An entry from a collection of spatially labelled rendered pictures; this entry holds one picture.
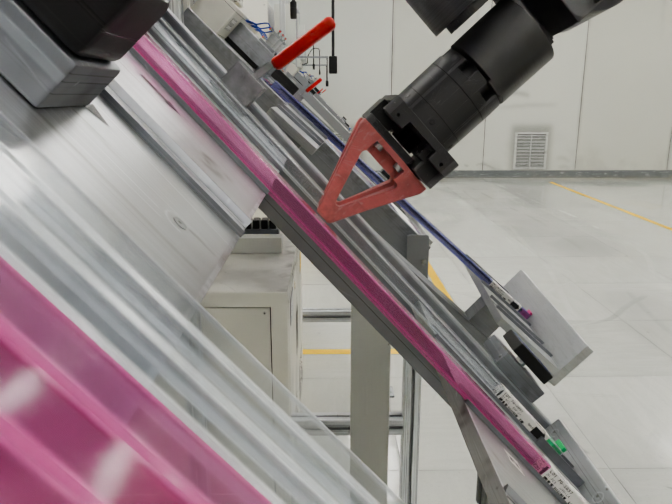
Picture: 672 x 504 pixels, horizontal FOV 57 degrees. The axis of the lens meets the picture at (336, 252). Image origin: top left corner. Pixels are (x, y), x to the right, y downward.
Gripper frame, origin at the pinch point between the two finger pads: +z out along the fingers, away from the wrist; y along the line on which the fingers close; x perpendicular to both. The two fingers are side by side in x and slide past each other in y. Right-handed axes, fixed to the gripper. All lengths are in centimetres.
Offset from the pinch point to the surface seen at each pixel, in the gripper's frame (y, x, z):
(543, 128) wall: -750, 206, -182
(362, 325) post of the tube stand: -38.0, 21.0, 12.7
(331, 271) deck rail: -8.1, 5.5, 4.9
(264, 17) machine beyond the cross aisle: -439, -81, -10
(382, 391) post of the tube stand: -38, 31, 18
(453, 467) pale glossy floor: -111, 95, 38
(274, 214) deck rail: -8.0, -2.0, 5.1
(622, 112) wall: -750, 258, -269
